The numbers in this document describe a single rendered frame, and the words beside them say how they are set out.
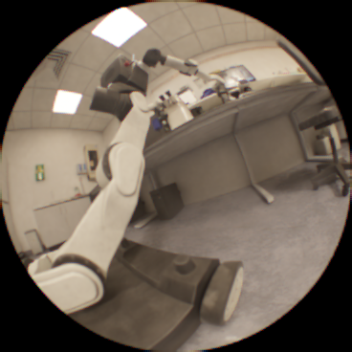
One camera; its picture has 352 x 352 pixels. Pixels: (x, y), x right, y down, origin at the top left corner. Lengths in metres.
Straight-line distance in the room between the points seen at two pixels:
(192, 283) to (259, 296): 0.26
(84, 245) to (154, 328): 0.23
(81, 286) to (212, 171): 1.57
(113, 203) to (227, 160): 1.42
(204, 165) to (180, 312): 1.51
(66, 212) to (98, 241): 1.89
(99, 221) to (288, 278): 0.59
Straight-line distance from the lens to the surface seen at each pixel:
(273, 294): 0.46
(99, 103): 0.52
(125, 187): 0.27
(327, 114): 0.81
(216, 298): 0.26
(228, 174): 1.53
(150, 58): 0.80
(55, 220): 2.20
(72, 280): 0.29
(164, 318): 0.29
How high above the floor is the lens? 0.42
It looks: 2 degrees up
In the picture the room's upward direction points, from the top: 20 degrees counter-clockwise
